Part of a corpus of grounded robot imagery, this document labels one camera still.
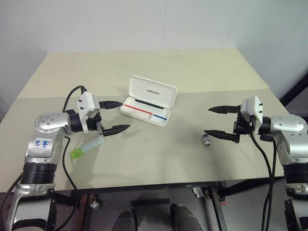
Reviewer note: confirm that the blue pen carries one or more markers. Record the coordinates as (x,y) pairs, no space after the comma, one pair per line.
(160,117)

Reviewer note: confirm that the red pen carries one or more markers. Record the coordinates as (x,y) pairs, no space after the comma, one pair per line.
(137,108)

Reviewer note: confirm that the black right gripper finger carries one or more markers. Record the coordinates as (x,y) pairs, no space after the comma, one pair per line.
(223,109)
(221,134)

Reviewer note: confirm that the white case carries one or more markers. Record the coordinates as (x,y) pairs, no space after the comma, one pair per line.
(151,93)

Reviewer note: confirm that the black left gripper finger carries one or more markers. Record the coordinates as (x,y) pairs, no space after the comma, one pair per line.
(116,130)
(111,105)

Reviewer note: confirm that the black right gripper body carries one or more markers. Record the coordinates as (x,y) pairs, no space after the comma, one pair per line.
(243,125)

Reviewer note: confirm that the small grey object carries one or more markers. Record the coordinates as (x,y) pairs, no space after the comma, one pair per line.
(206,140)

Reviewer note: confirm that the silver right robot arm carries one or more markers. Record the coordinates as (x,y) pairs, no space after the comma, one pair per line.
(286,127)

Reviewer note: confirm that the black metal table frame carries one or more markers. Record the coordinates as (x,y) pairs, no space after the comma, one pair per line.
(144,190)

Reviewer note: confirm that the dark rounded shape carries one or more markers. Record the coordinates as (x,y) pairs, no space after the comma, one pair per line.
(184,217)
(125,220)

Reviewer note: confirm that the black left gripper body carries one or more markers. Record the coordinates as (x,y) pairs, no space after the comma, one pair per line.
(93,124)

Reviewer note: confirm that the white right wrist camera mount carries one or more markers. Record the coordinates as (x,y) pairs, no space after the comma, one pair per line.
(253,108)

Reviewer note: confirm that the black slanted bar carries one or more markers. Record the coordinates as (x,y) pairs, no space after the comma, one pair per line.
(294,89)

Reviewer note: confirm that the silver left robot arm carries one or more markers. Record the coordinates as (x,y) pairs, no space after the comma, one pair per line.
(48,122)

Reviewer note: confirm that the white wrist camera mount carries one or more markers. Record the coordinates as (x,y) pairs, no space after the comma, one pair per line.
(253,108)
(84,106)

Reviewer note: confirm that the black pen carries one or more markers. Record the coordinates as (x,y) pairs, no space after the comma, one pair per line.
(149,103)

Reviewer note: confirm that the green translucent glue stick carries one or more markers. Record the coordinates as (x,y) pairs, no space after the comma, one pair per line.
(86,147)

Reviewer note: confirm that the red clamp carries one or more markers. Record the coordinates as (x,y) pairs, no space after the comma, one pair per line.
(223,202)

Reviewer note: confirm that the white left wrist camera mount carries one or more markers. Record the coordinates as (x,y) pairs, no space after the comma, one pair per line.
(84,106)

